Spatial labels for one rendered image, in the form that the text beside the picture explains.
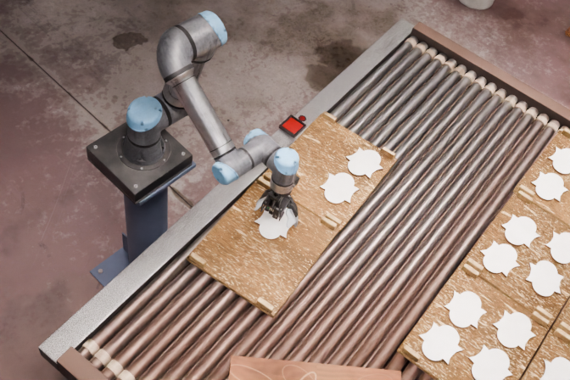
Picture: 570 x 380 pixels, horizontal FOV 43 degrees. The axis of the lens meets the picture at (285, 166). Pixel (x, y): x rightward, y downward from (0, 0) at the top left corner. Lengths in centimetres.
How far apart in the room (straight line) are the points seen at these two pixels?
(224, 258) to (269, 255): 15
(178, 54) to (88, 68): 216
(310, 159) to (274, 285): 54
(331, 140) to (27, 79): 203
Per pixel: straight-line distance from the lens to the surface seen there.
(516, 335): 255
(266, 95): 418
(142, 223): 294
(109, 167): 265
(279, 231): 251
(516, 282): 266
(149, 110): 251
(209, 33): 221
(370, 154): 277
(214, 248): 246
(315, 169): 269
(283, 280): 242
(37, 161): 389
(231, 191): 262
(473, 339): 249
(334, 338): 238
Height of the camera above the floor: 305
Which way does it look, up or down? 52 degrees down
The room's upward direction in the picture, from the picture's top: 12 degrees clockwise
